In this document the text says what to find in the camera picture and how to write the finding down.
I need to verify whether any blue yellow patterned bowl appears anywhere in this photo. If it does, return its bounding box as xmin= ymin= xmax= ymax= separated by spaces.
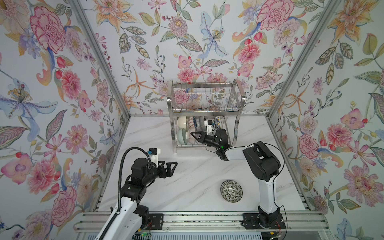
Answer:
xmin=214 ymin=116 xmax=223 ymax=129

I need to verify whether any pale green bowl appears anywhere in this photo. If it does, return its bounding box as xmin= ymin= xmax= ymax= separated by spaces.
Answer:
xmin=178 ymin=128 xmax=188 ymax=145

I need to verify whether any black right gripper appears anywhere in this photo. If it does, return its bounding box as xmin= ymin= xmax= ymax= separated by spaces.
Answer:
xmin=192 ymin=132 xmax=222 ymax=151

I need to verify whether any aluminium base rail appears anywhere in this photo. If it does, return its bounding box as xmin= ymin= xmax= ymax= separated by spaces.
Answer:
xmin=74 ymin=211 xmax=329 ymax=233

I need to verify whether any pink striped bowl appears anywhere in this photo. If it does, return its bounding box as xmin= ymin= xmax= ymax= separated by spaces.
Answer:
xmin=188 ymin=128 xmax=196 ymax=145

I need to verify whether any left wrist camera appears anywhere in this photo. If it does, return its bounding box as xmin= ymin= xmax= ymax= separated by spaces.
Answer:
xmin=148 ymin=148 xmax=161 ymax=167

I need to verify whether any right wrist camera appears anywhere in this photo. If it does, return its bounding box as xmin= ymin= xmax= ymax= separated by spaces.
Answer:
xmin=204 ymin=120 xmax=215 ymax=134

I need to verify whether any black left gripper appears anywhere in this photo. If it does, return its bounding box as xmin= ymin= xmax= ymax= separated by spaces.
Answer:
xmin=142 ymin=160 xmax=178 ymax=187

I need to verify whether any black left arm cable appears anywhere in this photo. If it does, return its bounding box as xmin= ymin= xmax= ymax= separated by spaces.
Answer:
xmin=98 ymin=146 xmax=151 ymax=240

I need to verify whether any cream white bowl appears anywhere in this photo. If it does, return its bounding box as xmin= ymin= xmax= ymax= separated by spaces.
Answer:
xmin=177 ymin=116 xmax=188 ymax=131

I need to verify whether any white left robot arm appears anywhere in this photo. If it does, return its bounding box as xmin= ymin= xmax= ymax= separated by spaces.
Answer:
xmin=96 ymin=158 xmax=178 ymax=240

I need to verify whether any black white floral bowl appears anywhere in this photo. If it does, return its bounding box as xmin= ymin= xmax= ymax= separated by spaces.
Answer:
xmin=220 ymin=180 xmax=243 ymax=203

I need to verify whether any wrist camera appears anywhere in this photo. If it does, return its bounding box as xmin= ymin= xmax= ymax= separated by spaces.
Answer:
xmin=204 ymin=120 xmax=215 ymax=134
xmin=148 ymin=148 xmax=161 ymax=167

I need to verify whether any blue geometric red bowl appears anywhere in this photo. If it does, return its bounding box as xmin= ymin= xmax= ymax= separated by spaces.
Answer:
xmin=187 ymin=117 xmax=198 ymax=129

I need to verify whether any stainless steel dish rack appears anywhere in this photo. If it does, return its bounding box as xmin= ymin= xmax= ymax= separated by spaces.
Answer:
xmin=167 ymin=79 xmax=247 ymax=153

